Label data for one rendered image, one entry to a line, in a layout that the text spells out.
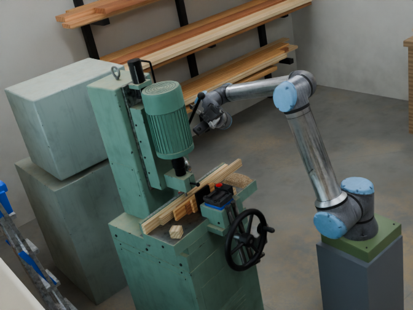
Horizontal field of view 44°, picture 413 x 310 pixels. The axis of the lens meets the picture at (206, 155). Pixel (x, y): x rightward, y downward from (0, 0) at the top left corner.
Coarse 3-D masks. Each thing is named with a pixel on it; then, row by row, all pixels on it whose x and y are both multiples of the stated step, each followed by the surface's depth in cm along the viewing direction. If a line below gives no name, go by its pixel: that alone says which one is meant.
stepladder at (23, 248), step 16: (0, 192) 245; (0, 208) 244; (0, 224) 263; (16, 240) 254; (32, 256) 261; (32, 272) 264; (48, 272) 286; (48, 288) 274; (48, 304) 294; (64, 304) 279
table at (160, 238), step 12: (240, 192) 249; (252, 192) 256; (192, 216) 238; (156, 228) 234; (168, 228) 232; (192, 228) 229; (204, 228) 233; (216, 228) 231; (228, 228) 231; (144, 240) 235; (156, 240) 227; (168, 240) 224; (180, 240) 222; (192, 240) 228; (168, 252) 225; (180, 252) 224
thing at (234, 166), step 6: (234, 162) 268; (240, 162) 270; (228, 168) 264; (234, 168) 267; (222, 174) 261; (228, 174) 264; (210, 180) 256; (216, 180) 258; (192, 192) 249; (168, 210) 238; (162, 216) 235; (168, 216) 237; (162, 222) 234
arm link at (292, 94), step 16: (288, 80) 217; (304, 80) 217; (288, 96) 212; (304, 96) 215; (288, 112) 217; (304, 112) 216; (304, 128) 217; (304, 144) 220; (320, 144) 220; (304, 160) 224; (320, 160) 221; (320, 176) 223; (320, 192) 226; (336, 192) 225; (320, 208) 227; (336, 208) 224; (352, 208) 229; (320, 224) 230; (336, 224) 223; (352, 224) 229
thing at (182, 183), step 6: (168, 174) 242; (174, 174) 241; (186, 174) 239; (192, 174) 238; (168, 180) 242; (174, 180) 239; (180, 180) 236; (186, 180) 235; (192, 180) 239; (168, 186) 245; (174, 186) 242; (180, 186) 238; (186, 186) 236; (192, 186) 239; (186, 192) 237
